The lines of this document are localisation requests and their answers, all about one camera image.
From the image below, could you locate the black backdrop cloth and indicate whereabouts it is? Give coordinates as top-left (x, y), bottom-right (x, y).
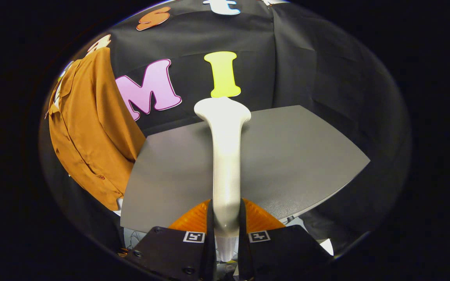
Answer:
top-left (41, 0), bottom-right (412, 258)

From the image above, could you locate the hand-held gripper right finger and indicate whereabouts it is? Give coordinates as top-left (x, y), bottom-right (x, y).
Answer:
top-left (237, 198), bottom-right (333, 281)

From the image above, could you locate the white garment steamer head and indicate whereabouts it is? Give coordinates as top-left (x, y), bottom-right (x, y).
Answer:
top-left (194, 97), bottom-right (252, 263)

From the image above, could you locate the grey cabinet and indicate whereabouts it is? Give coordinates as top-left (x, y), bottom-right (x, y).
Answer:
top-left (120, 105), bottom-right (371, 256)

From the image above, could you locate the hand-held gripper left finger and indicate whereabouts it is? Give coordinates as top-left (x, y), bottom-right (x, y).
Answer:
top-left (125, 198), bottom-right (216, 281)

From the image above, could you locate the brown button shirt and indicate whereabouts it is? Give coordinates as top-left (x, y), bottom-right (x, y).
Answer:
top-left (47, 47), bottom-right (146, 211)

